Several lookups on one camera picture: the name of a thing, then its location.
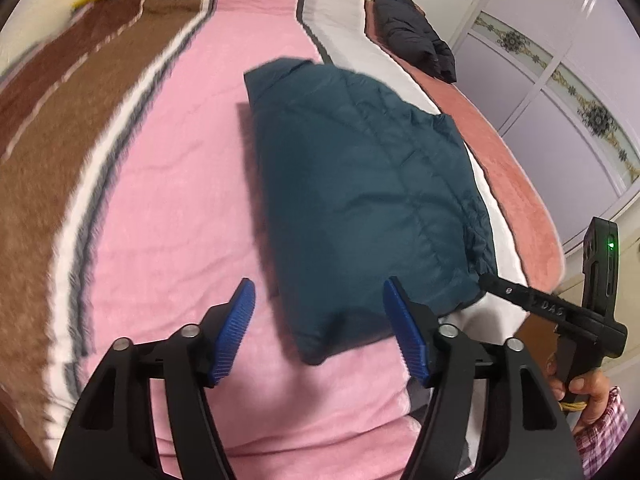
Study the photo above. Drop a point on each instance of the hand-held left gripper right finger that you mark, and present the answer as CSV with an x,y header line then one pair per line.
x,y
407,335

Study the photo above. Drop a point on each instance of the person's right forearm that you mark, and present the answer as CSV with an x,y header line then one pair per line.
x,y
602,435

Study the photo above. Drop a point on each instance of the person's right hand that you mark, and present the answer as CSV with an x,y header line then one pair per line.
x,y
592,395

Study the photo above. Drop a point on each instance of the lilac wardrobe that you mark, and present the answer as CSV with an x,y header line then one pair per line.
x,y
530,110

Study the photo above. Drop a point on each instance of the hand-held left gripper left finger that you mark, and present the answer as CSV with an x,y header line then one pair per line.
x,y
232,340

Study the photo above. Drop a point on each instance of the black puffer jacket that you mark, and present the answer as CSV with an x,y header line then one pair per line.
x,y
407,30

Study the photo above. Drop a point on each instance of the striped pink brown blanket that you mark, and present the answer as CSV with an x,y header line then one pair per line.
x,y
190,200

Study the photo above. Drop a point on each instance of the teal puffer jacket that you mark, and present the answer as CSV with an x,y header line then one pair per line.
x,y
365,200

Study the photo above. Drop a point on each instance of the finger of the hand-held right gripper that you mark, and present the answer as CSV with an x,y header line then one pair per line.
x,y
502,290

